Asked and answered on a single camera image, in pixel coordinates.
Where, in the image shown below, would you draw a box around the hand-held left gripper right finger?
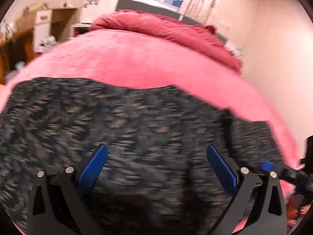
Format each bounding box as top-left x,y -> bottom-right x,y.
206,144 -> 287,235

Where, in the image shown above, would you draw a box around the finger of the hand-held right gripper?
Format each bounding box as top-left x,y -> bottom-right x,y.
260,161 -> 302,184
293,185 -> 305,210

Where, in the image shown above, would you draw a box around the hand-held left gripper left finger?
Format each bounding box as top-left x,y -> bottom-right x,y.
26,143 -> 108,235

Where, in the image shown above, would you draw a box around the black leaf-print pants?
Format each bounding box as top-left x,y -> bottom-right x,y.
0,77 -> 286,234

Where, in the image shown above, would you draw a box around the person's right hand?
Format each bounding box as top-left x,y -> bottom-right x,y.
286,199 -> 309,229

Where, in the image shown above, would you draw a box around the white floral headboard panel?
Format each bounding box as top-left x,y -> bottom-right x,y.
79,0 -> 119,25
227,43 -> 244,60

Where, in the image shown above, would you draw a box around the pink fleece blanket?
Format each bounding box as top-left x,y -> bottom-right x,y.
0,29 -> 305,235

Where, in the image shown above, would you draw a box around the white nightstand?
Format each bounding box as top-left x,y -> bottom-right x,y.
73,23 -> 94,38

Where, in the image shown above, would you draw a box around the wooden desk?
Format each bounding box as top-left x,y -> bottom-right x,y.
0,28 -> 35,84

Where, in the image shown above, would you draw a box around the red duvet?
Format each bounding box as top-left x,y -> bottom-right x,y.
91,10 -> 243,75

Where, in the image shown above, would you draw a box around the wooden cabinet with white drawers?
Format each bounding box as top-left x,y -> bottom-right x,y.
16,7 -> 79,52

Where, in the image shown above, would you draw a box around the grey bed headboard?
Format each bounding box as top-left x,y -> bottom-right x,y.
117,0 -> 228,42

